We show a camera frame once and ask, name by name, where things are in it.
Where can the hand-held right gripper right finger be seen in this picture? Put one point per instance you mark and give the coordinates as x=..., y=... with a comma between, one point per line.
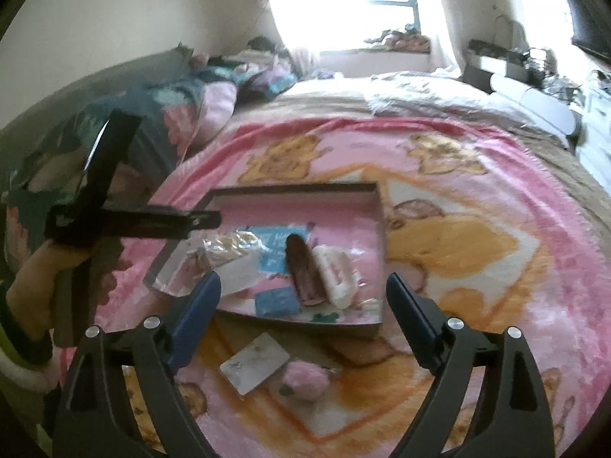
x=415, y=327

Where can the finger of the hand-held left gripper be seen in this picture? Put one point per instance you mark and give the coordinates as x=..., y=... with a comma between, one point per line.
x=162, y=222
x=112, y=152

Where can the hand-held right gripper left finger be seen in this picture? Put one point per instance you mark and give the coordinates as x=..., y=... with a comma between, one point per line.
x=195, y=317

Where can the small clear plastic packet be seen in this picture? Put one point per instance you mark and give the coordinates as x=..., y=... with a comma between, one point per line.
x=238, y=276

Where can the shallow brown cardboard box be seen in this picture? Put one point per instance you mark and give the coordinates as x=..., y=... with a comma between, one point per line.
x=267, y=327

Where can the clear packet of hair accessories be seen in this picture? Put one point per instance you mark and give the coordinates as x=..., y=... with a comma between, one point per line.
x=231, y=243

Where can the small blue square card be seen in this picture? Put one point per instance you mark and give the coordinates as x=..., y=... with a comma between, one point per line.
x=278, y=301

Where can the white hair claw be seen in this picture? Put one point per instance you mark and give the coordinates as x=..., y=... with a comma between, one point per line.
x=336, y=276

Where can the brown hair clip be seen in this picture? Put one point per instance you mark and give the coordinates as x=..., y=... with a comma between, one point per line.
x=305, y=269

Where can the person's left forearm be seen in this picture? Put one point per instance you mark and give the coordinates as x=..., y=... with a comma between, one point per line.
x=21, y=372

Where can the person's left hand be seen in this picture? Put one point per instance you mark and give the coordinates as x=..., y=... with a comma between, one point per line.
x=33, y=291

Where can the clear plastic film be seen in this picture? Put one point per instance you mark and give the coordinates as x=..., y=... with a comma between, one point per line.
x=174, y=272

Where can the white rectangular card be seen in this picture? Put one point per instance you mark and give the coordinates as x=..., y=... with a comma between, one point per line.
x=255, y=362

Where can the dark green floral quilt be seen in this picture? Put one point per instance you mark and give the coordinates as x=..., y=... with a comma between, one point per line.
x=181, y=105

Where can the blue printed card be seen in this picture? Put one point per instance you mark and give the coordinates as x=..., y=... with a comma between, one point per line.
x=272, y=248

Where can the pink printed blanket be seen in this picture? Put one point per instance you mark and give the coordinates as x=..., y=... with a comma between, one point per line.
x=477, y=200

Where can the pile of clothes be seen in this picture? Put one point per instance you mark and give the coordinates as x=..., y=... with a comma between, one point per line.
x=267, y=69

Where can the white curtain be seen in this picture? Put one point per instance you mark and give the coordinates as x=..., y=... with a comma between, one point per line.
x=291, y=19

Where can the crumpled white sheet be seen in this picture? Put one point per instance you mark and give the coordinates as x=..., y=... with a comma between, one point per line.
x=429, y=93

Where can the white dresser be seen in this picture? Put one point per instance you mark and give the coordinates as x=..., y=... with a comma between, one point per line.
x=596, y=124

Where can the window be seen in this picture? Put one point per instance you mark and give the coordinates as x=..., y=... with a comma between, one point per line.
x=343, y=4

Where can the storage rack with items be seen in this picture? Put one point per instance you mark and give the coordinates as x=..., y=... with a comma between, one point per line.
x=506, y=59

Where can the windowsill clutter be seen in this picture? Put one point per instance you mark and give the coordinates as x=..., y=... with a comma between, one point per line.
x=401, y=39

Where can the black wall television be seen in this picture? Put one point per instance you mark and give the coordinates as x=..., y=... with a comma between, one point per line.
x=589, y=28

